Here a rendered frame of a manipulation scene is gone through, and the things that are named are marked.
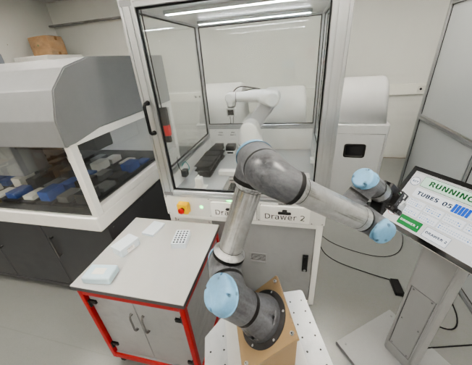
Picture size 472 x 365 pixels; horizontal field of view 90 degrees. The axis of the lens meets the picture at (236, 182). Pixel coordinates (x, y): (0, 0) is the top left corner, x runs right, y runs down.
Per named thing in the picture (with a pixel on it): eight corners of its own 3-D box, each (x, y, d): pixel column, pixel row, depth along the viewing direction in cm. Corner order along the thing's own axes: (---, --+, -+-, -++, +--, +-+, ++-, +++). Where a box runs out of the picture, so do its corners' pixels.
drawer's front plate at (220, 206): (256, 220, 147) (255, 205, 142) (211, 216, 154) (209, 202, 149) (256, 218, 149) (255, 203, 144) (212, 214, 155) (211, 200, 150)
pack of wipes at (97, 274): (120, 269, 126) (118, 263, 124) (110, 285, 118) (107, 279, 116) (94, 269, 128) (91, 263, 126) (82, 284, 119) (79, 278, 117)
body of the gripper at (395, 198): (410, 197, 91) (398, 185, 84) (396, 215, 92) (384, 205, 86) (392, 189, 97) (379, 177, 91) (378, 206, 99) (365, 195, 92)
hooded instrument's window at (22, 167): (95, 217, 146) (65, 147, 125) (-98, 200, 185) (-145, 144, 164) (175, 151, 244) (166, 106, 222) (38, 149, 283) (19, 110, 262)
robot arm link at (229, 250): (206, 296, 81) (250, 144, 62) (203, 264, 95) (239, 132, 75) (239, 298, 85) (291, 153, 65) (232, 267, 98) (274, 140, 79)
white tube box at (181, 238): (185, 248, 137) (184, 243, 135) (171, 248, 138) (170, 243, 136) (190, 234, 148) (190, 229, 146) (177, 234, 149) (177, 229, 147)
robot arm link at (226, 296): (234, 335, 74) (201, 319, 68) (227, 298, 86) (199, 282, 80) (261, 312, 72) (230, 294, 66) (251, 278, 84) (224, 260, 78)
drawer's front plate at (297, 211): (309, 224, 140) (310, 208, 135) (260, 220, 147) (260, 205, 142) (308, 222, 142) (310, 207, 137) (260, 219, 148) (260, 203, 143)
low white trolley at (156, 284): (205, 387, 141) (183, 305, 105) (114, 365, 155) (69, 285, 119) (228, 300, 191) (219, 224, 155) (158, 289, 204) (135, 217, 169)
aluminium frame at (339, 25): (327, 206, 134) (360, -39, 85) (163, 195, 156) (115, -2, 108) (315, 148, 215) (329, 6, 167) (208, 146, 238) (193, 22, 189)
